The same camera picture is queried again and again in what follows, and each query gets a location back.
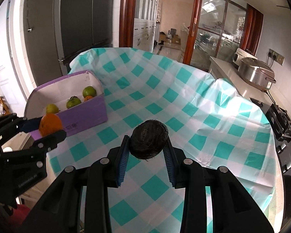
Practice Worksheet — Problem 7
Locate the large orange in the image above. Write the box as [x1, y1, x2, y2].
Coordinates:
[39, 113, 63, 137]

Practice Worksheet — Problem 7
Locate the yellow green pear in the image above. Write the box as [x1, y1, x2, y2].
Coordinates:
[46, 104, 60, 114]

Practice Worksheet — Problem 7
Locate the large dark brown fruit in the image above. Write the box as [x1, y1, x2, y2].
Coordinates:
[128, 119, 169, 160]

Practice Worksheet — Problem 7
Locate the green tomato with stem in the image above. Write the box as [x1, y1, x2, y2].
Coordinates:
[66, 96, 82, 109]

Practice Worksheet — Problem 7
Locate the small orange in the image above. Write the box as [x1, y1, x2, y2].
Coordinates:
[84, 95, 93, 102]

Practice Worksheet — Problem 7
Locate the smooth green tomato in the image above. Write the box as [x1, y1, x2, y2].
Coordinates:
[82, 86, 97, 98]

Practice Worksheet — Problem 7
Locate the purple cardboard box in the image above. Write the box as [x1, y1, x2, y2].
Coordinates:
[24, 70, 108, 137]

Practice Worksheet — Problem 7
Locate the teal white checkered tablecloth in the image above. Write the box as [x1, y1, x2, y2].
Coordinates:
[48, 48, 275, 232]

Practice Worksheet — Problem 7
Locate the black power strip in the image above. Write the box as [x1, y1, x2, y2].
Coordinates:
[250, 98, 263, 108]

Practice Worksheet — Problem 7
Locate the dark grey refrigerator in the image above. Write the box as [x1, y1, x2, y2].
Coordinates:
[23, 0, 113, 86]

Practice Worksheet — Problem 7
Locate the black stovetop device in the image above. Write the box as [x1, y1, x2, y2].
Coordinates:
[265, 104, 291, 143]

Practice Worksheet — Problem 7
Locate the silver electric cooker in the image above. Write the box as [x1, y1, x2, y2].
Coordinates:
[238, 57, 276, 91]

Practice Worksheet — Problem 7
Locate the white kitchen appliance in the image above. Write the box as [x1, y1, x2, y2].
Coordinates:
[232, 48, 251, 66]

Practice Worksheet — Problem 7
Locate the glass sliding door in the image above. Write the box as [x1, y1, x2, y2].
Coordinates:
[190, 0, 247, 72]

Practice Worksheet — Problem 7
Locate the white cabinet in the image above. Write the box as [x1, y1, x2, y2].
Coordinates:
[133, 0, 159, 53]

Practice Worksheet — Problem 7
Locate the wall power socket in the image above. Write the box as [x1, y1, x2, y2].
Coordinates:
[268, 49, 285, 66]

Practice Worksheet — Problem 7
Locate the red wooden door frame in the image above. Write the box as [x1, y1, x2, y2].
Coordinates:
[119, 0, 136, 47]

